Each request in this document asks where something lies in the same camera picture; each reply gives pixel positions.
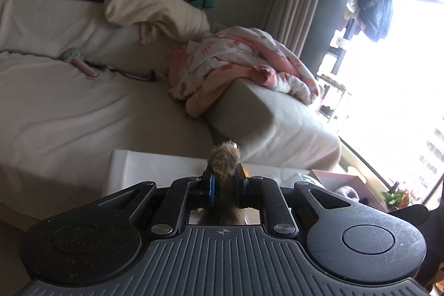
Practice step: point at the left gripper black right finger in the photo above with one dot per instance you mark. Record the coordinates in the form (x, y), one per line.
(264, 194)

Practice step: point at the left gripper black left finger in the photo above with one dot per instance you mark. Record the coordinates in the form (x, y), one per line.
(183, 196)

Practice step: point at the brown furry plush toy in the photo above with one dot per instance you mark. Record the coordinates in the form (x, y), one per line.
(223, 161)

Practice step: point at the green tape roll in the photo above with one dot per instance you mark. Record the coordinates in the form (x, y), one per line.
(308, 179)

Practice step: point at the white foam pad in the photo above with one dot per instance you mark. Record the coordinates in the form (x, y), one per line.
(127, 168)

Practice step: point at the pink cardboard storage box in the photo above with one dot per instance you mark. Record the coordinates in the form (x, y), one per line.
(350, 186)

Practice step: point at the pink floral white blanket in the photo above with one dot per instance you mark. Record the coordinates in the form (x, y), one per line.
(200, 72)

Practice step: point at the potted green plant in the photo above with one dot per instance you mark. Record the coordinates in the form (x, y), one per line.
(397, 197)

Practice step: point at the grey fabric sofa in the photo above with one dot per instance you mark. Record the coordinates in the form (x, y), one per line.
(59, 127)

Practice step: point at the teal pink mushroom toy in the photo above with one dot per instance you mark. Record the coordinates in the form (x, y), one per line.
(73, 56)

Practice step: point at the cream pillow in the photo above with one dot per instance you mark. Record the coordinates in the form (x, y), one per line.
(177, 20)

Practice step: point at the hanging dark clothes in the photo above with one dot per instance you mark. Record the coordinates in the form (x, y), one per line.
(373, 16)

